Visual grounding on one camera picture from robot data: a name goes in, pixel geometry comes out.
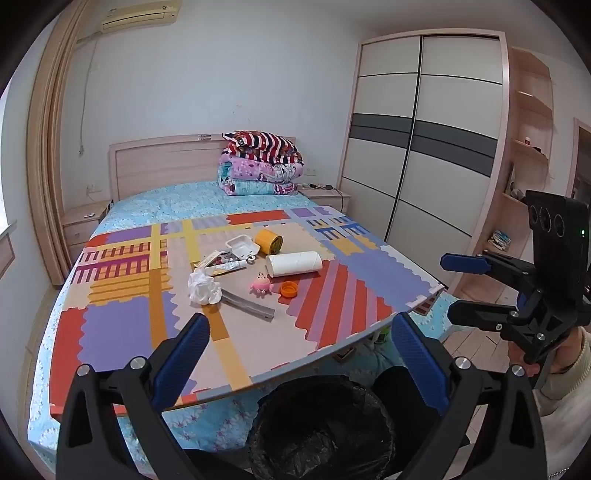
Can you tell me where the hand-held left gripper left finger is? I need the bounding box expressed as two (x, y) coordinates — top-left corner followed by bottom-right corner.
(55, 313), (211, 480)

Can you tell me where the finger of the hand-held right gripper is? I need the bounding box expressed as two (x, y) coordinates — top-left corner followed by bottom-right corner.
(440, 251), (537, 297)
(447, 298), (544, 346)

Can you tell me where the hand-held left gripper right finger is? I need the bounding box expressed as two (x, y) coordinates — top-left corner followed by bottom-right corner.
(392, 311), (548, 480)

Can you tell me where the grey plastic strip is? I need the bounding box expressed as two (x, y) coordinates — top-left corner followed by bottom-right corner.
(221, 288), (276, 320)

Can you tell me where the pink toy figure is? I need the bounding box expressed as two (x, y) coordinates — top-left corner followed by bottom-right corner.
(249, 272), (274, 296)

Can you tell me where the black trash bin with bag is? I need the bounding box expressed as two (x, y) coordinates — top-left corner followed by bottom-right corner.
(247, 375), (398, 480)

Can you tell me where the white plastic tray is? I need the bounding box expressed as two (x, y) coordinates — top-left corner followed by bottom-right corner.
(225, 234), (262, 260)

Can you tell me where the yellow tape roll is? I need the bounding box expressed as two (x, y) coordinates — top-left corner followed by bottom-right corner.
(255, 230), (283, 256)

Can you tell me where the white paper roll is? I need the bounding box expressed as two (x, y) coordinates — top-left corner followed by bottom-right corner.
(265, 250), (323, 278)

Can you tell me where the person's right hand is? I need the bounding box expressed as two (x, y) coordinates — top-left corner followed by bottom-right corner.
(508, 328), (587, 377)

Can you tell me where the colourful foam puzzle mat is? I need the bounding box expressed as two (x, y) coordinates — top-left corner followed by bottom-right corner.
(48, 206), (446, 418)

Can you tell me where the white toothpaste tube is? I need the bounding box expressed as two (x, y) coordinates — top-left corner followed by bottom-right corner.
(204, 259), (251, 278)

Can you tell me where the wooden corner shelf unit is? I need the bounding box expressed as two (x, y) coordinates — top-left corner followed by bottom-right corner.
(455, 46), (555, 306)

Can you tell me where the silver snack wrapper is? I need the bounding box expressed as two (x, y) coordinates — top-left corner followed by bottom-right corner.
(191, 249), (238, 269)

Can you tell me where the white sliding door wardrobe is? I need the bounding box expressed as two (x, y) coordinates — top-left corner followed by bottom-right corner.
(339, 30), (509, 259)

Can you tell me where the wooden nightstand with power strip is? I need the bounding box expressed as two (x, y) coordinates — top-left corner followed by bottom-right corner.
(298, 185), (352, 214)

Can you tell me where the bed with blue sheet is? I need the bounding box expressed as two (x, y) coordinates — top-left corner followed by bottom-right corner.
(28, 180), (462, 462)

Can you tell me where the wooden nightstand with remote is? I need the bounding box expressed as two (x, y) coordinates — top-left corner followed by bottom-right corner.
(61, 203), (112, 274)

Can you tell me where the wooden bed headboard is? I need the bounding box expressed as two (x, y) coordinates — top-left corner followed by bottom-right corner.
(108, 134), (296, 201)

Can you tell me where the pink floral folded quilt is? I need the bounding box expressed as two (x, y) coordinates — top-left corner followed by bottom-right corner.
(218, 152), (306, 198)

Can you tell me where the striped folded blanket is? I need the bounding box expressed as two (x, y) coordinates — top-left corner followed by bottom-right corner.
(222, 130), (303, 165)

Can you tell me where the white power strip with cable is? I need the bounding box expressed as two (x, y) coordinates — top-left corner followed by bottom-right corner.
(300, 183), (345, 213)

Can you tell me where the wooden wall trim column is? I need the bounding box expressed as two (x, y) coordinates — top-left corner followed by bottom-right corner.
(25, 0), (100, 288)

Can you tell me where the thin wall cable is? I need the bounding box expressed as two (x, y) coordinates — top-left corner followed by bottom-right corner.
(78, 39), (100, 155)

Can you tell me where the wall air conditioner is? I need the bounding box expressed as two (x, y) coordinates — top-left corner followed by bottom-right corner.
(100, 0), (180, 32)

